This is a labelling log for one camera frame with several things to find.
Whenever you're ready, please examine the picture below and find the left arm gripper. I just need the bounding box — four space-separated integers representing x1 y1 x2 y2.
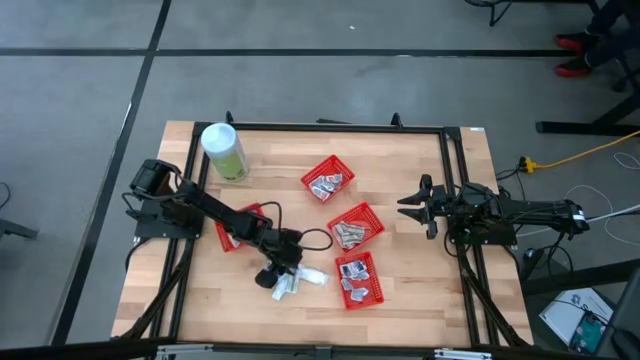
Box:
253 227 306 291

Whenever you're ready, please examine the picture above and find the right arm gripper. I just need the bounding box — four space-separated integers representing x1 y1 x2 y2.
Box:
397 173 454 240

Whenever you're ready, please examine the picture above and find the red plastic slotted basket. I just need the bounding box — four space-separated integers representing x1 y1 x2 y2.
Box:
334 251 385 311
214 202 266 253
300 154 356 204
327 201 386 254

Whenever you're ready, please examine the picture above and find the long plain white packet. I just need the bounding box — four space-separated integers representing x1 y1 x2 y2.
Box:
271 273 291 301

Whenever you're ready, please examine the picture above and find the green white wipes canister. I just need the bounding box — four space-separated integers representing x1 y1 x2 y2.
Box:
200 122 250 184

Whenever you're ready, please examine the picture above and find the black floor beam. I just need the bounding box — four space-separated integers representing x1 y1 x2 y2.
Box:
522 258 640 297

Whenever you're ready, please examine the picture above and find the white paper booklet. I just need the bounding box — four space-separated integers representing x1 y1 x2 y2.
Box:
538 287 615 347

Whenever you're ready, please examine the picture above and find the black chair base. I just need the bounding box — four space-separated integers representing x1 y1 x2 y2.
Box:
464 0 516 27

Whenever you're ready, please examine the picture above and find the person's foot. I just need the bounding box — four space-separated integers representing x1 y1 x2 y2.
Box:
553 32 599 54
553 58 594 79

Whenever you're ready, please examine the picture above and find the teal circuit board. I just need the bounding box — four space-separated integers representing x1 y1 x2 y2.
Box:
568 310 607 355

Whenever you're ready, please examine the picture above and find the person's leg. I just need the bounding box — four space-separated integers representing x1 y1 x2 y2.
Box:
584 33 640 69
587 0 632 39

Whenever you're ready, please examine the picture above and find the black chair leg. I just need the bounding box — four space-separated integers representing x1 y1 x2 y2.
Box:
0 182 40 241

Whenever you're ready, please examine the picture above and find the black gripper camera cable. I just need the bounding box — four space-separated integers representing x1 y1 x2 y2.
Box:
298 228 335 252

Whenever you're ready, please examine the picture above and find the black camera crossbar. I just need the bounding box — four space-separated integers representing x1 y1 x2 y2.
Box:
0 335 640 360

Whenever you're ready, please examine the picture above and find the black cable conduit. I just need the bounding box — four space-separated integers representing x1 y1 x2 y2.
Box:
119 238 196 341
457 244 531 349

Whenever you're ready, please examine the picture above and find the silver aluminium bracket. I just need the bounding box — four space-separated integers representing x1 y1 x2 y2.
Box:
433 348 494 360
154 343 214 360

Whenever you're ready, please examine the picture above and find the yellow extension cord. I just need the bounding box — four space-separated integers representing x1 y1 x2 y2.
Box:
518 129 640 174

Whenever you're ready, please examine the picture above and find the white floor cable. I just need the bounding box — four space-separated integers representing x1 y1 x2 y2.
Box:
562 183 640 247
612 150 640 172

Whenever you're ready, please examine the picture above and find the black desk frame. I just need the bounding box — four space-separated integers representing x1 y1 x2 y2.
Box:
535 0 640 137

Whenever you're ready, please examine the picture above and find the black floor cable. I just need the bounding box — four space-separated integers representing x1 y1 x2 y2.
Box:
494 167 640 274

